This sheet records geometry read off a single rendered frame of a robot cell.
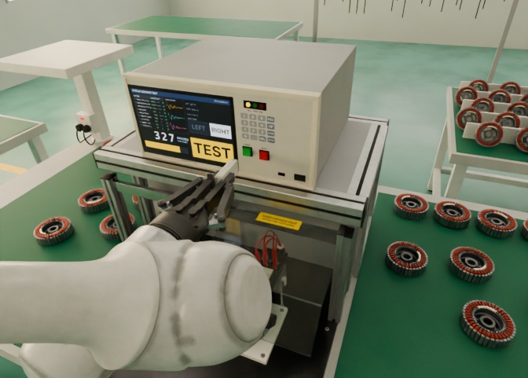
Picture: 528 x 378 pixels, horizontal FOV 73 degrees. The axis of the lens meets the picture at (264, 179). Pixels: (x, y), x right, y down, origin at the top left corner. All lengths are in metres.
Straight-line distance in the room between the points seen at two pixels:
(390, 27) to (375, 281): 6.18
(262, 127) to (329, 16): 6.46
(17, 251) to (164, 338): 1.13
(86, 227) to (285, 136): 0.87
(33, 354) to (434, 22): 6.84
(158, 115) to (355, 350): 0.70
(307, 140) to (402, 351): 0.55
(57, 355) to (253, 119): 0.49
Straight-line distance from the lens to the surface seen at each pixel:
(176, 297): 0.30
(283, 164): 0.74
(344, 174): 0.81
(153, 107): 0.84
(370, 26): 7.04
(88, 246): 1.30
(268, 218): 0.75
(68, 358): 0.44
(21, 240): 1.44
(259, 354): 0.89
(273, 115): 0.69
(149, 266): 0.30
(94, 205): 1.41
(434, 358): 0.99
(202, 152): 0.82
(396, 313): 1.03
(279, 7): 7.39
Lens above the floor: 1.55
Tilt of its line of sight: 34 degrees down
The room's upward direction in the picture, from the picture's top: 2 degrees counter-clockwise
